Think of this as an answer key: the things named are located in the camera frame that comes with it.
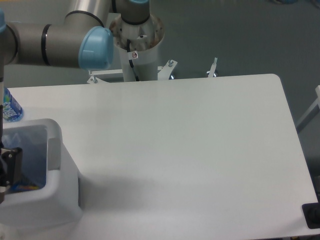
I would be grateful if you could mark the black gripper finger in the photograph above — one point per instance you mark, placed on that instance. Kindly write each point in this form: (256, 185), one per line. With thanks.
(10, 169)

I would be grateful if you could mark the blue snack wrapper bag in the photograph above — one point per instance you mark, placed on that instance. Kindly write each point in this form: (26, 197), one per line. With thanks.
(24, 187)

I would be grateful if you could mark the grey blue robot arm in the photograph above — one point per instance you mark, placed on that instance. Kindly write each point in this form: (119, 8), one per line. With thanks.
(82, 41)

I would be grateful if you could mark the white plastic trash can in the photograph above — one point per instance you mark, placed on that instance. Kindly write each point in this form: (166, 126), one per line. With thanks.
(46, 163)

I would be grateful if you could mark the blue labelled drink bottle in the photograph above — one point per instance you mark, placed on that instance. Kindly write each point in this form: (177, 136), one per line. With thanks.
(12, 110)

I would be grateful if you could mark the black clamp at table edge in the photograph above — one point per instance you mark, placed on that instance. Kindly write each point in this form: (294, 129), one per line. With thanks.
(311, 213)

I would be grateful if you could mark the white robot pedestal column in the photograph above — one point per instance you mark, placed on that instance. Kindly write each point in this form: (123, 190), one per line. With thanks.
(138, 47)

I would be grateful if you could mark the white frame at right edge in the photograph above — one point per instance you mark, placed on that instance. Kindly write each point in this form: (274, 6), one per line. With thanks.
(310, 113)

